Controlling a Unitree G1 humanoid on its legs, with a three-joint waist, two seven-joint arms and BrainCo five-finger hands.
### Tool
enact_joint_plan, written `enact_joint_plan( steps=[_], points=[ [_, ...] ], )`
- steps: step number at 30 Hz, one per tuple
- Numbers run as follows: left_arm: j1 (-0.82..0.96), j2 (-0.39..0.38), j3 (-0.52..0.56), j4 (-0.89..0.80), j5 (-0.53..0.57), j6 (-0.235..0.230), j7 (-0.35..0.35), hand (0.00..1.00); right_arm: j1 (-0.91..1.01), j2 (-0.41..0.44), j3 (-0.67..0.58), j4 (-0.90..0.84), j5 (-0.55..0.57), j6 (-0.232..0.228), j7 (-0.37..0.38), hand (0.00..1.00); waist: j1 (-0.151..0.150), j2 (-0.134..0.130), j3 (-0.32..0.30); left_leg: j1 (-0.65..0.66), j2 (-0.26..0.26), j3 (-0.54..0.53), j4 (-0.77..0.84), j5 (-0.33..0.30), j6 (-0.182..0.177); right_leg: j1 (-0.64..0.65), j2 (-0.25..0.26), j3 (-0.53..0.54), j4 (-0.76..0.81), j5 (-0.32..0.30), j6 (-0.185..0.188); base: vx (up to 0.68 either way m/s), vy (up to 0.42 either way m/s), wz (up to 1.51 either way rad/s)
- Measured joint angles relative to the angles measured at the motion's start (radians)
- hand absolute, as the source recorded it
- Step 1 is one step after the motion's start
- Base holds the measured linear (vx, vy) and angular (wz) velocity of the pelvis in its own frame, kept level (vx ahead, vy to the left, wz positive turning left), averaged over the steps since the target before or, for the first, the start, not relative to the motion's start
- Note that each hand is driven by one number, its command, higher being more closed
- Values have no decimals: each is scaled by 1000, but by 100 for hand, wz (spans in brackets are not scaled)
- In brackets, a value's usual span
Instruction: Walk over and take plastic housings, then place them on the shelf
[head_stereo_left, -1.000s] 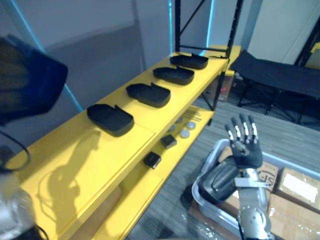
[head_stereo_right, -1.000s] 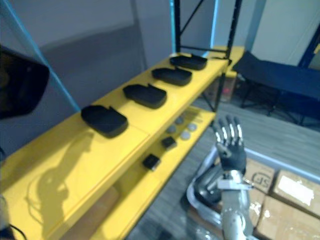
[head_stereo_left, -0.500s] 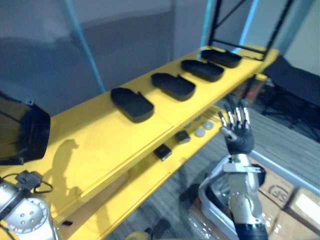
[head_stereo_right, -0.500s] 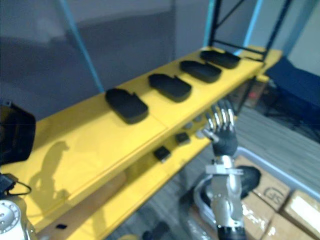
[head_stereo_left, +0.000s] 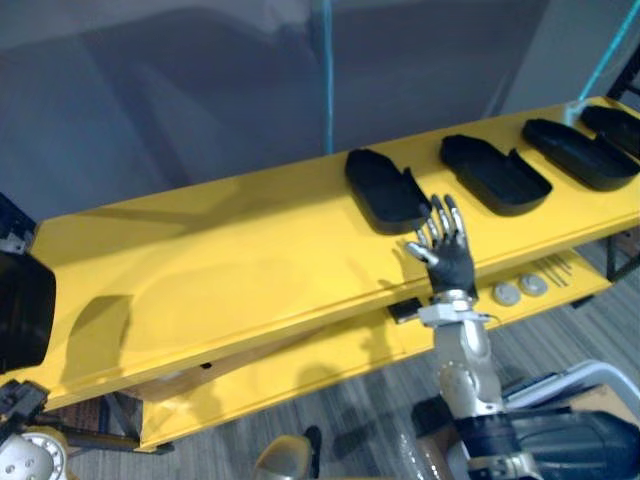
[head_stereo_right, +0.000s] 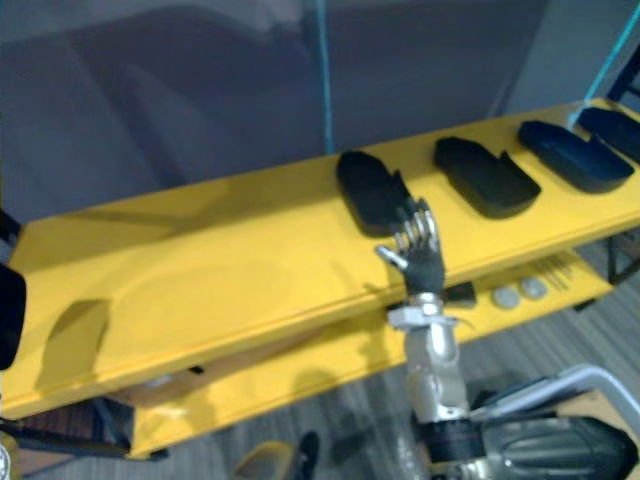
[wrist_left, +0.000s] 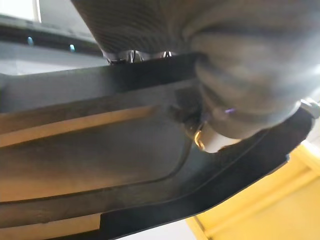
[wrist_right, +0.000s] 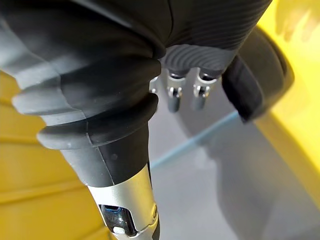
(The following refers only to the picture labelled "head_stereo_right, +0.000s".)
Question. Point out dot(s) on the yellow curved object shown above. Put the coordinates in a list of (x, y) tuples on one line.
[(265, 460)]

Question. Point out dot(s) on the round grey disc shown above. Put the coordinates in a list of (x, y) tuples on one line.
[(506, 298), (532, 288)]

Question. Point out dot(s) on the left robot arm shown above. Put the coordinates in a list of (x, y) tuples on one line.
[(10, 320)]

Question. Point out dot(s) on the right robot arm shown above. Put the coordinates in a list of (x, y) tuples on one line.
[(435, 380)]

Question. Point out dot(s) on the black plastic housing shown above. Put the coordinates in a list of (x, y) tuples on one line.
[(370, 195), (565, 447), (485, 180), (575, 157), (615, 131)]

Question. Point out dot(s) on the brown cardboard sheet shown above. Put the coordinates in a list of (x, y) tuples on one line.
[(597, 402)]

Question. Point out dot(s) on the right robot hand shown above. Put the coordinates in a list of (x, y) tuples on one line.
[(425, 270)]

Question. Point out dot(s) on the clear plastic storage bin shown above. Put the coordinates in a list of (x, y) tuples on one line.
[(590, 374)]

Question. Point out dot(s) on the bundle of thin metal rods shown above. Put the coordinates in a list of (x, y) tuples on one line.
[(555, 272)]

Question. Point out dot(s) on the small black box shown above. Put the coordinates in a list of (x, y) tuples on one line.
[(462, 294)]

